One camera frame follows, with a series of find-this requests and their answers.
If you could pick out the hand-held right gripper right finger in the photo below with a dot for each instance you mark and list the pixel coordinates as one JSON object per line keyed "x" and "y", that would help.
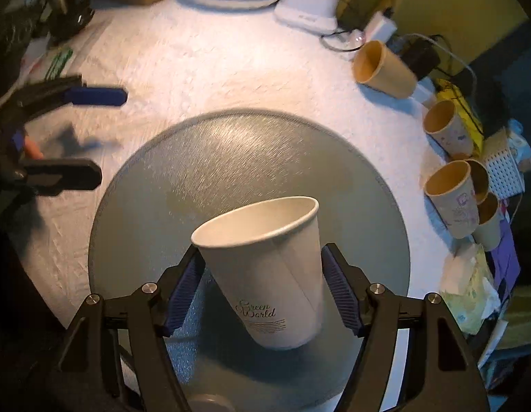
{"x": 340, "y": 296}

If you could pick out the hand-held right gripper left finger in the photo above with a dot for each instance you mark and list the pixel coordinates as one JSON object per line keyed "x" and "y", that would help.
{"x": 182, "y": 297}

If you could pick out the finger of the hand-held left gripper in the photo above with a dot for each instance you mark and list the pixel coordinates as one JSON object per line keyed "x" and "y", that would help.
{"x": 98, "y": 95}
{"x": 72, "y": 176}

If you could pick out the white paper cup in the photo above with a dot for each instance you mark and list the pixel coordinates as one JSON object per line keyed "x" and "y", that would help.
{"x": 265, "y": 274}

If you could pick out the beige printed paper cup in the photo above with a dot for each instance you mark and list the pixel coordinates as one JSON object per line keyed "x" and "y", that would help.
{"x": 456, "y": 206}
{"x": 452, "y": 131}

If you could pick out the plain beige paper cup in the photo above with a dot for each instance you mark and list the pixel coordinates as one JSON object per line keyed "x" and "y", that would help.
{"x": 388, "y": 75}

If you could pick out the green printed paper sheet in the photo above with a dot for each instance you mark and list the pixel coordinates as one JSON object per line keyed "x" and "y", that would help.
{"x": 55, "y": 60}

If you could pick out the crumpled tissue packet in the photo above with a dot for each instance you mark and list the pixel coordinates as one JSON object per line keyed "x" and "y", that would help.
{"x": 467, "y": 283}

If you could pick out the grey round tray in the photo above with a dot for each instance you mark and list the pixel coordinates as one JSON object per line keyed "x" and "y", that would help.
{"x": 214, "y": 158}

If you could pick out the white tablecloth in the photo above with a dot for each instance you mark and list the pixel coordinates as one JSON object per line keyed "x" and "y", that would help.
{"x": 231, "y": 60}

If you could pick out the white perforated basket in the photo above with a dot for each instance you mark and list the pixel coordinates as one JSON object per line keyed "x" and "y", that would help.
{"x": 504, "y": 167}

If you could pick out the yellow plastic bag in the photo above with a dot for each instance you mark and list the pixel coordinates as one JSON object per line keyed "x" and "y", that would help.
{"x": 463, "y": 107}

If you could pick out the white plastic appliance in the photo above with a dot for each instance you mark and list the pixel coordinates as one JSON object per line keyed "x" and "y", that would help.
{"x": 308, "y": 2}

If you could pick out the white power adapter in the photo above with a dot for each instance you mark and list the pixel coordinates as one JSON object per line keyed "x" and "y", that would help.
{"x": 380, "y": 28}

